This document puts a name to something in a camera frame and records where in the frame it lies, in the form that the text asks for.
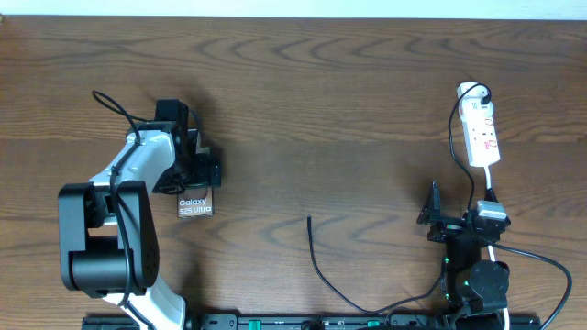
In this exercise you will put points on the white power strip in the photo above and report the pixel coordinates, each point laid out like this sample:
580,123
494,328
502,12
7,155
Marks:
476,114

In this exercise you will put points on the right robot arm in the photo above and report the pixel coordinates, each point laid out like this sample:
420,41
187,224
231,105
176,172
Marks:
474,285

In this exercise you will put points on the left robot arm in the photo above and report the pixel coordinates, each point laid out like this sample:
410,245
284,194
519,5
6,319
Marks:
108,243

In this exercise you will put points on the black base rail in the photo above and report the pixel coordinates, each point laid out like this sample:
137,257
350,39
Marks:
401,320

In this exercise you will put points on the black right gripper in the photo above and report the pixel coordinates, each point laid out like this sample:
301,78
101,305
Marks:
447,228

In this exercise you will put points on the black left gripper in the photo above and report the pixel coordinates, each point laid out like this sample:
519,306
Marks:
203,176

